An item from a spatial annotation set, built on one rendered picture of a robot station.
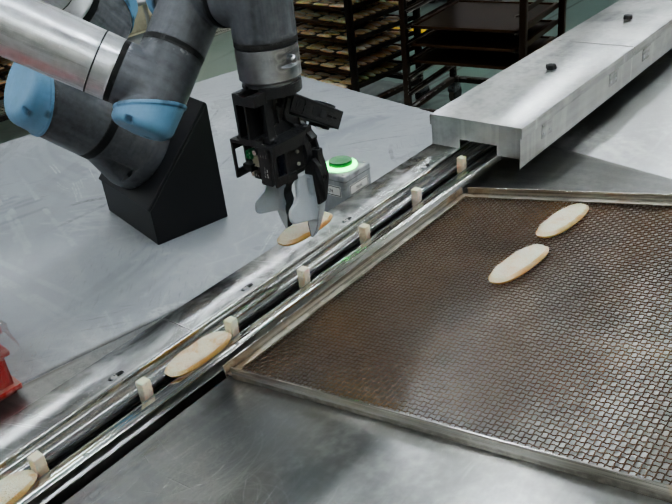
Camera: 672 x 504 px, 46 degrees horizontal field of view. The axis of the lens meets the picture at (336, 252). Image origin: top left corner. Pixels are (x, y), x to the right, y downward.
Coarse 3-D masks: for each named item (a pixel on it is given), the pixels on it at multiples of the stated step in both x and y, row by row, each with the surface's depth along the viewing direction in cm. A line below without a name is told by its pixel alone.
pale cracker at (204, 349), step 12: (204, 336) 97; (216, 336) 97; (228, 336) 97; (192, 348) 95; (204, 348) 95; (216, 348) 95; (180, 360) 93; (192, 360) 93; (204, 360) 94; (168, 372) 92; (180, 372) 92
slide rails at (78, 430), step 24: (480, 144) 144; (456, 168) 136; (408, 192) 129; (384, 216) 122; (312, 264) 112; (336, 264) 111; (288, 288) 107; (240, 312) 103; (240, 336) 98; (168, 360) 95; (168, 384) 91; (120, 408) 88; (72, 432) 85; (48, 456) 82; (72, 456) 82
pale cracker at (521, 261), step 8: (528, 248) 94; (536, 248) 93; (544, 248) 93; (512, 256) 93; (520, 256) 92; (528, 256) 92; (536, 256) 92; (544, 256) 92; (504, 264) 91; (512, 264) 91; (520, 264) 90; (528, 264) 90; (536, 264) 91; (496, 272) 90; (504, 272) 90; (512, 272) 89; (520, 272) 90; (496, 280) 89; (504, 280) 89; (512, 280) 89
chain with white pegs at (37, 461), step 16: (464, 160) 134; (416, 192) 125; (432, 192) 131; (368, 224) 116; (304, 272) 107; (320, 272) 112; (224, 320) 98; (256, 320) 103; (144, 384) 88; (144, 400) 89; (32, 464) 79
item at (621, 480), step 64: (512, 192) 112; (576, 192) 105; (384, 256) 103; (576, 256) 91; (640, 256) 87; (384, 320) 88; (256, 384) 82; (576, 384) 69; (640, 384) 67; (512, 448) 62
